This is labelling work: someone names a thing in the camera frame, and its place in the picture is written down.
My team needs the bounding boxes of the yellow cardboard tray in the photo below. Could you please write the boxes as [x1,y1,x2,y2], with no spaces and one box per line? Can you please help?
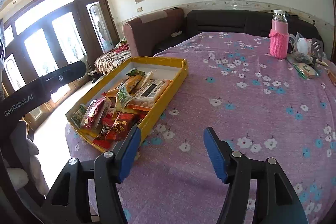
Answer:
[66,57,189,152]

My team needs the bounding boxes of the pink thermos knitted sleeve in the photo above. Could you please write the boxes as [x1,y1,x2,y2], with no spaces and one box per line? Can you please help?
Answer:
[269,10,289,59]

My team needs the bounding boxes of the white red snack packet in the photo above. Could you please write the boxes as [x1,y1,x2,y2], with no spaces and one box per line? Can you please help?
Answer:
[132,71,153,93]

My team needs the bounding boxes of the black sofa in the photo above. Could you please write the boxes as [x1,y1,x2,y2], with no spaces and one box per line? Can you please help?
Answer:
[152,9,324,57]

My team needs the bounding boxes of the yellow cheese crackers bag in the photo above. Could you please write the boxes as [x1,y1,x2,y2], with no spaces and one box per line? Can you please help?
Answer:
[115,97,139,114]

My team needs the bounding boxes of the patterned blanket bed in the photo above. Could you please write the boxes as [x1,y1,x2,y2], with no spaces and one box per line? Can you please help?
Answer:
[94,38,131,75]

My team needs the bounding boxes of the white plastic cup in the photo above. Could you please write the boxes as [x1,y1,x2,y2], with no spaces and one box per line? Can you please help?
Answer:
[296,38,311,55]

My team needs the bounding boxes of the large clear orange cracker pack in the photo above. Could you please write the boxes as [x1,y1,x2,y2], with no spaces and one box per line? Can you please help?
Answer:
[127,80,171,112]

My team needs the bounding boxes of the green pea snack packet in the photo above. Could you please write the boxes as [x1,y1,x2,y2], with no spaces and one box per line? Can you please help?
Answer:
[126,68,146,77]

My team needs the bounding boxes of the dark red gold-circle packet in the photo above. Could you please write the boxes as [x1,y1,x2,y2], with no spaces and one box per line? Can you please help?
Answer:
[70,104,88,128]

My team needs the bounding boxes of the orange biscuit pack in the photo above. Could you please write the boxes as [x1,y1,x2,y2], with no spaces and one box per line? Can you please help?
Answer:
[102,75,142,97]

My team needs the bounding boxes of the white green small packet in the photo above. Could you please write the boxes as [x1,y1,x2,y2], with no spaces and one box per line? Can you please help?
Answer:
[116,84,133,107]

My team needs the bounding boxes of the red black sugar candy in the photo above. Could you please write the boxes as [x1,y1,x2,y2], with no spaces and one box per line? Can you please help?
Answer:
[93,118,114,149]

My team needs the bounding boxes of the brown wrapped snack bar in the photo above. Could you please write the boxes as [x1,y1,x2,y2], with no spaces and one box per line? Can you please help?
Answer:
[327,67,336,86]

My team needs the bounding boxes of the round crackers green bag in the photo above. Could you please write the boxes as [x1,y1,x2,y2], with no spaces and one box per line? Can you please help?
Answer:
[292,63,320,80]

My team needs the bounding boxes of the white gloved left hand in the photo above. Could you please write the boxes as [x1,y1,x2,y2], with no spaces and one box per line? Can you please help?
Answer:
[5,138,49,196]

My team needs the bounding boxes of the dark phone stand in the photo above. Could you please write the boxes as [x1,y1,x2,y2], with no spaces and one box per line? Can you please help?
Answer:
[310,38,323,61]

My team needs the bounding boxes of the wooden glass door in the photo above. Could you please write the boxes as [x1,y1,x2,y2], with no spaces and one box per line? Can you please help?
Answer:
[0,0,121,130]

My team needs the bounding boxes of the dark red gold-text packet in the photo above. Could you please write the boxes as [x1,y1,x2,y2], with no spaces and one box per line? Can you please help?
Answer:
[106,113,138,141]

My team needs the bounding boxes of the clear pack red label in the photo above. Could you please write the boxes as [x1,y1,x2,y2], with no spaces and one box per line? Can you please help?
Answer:
[80,97,112,130]

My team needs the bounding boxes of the purple floral tablecloth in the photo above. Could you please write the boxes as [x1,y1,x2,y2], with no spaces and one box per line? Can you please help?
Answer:
[64,31,336,224]

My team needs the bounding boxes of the dark red armchair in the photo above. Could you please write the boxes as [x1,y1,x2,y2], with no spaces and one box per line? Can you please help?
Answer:
[122,7,185,57]

